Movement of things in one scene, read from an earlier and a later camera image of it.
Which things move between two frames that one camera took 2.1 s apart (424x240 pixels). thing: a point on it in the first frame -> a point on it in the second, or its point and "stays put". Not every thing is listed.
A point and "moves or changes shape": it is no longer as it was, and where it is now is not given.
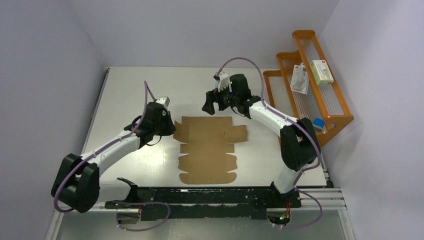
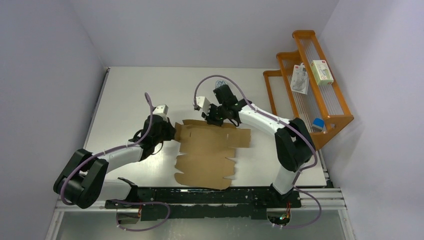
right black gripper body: x=235 y=98 -> x=217 y=111
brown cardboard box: x=207 y=139 moves or changes shape
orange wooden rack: x=305 y=88 stays put
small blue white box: x=318 y=124 stays put
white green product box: x=321 y=72 stays put
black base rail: x=206 y=203 stays put
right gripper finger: x=211 y=97 -> x=212 y=120
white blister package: x=299 y=79 stays put
